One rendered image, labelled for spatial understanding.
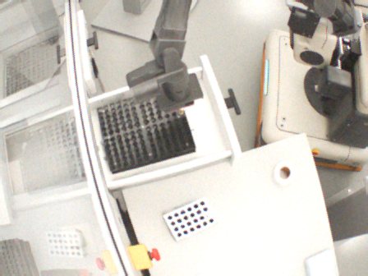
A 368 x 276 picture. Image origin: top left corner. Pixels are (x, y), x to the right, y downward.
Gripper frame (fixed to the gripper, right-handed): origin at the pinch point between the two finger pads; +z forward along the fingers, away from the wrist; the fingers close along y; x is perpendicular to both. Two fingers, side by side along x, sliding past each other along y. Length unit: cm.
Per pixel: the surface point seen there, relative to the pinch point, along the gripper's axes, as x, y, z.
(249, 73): 46, 42, 97
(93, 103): 10.8, -22.3, 4.8
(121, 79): 61, -20, 92
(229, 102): -1.1, 12.1, 4.6
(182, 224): -26.0, -8.5, 16.0
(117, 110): 5.6, -15.8, 3.7
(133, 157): -7.6, -14.7, 4.2
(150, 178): -13.3, -12.3, 6.8
